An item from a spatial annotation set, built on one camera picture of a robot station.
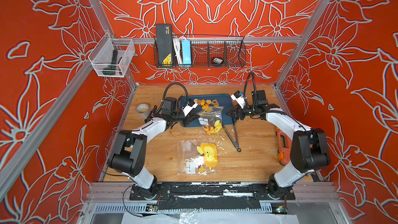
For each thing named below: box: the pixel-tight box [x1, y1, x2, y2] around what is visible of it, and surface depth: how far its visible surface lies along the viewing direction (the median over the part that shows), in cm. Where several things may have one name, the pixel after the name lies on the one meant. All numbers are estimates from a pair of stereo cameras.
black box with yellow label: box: [155, 23, 174, 66], surface depth 89 cm
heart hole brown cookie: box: [211, 99, 220, 107], surface depth 109 cm
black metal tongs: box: [221, 121, 242, 153], surface depth 92 cm
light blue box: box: [181, 39, 192, 65], surface depth 92 cm
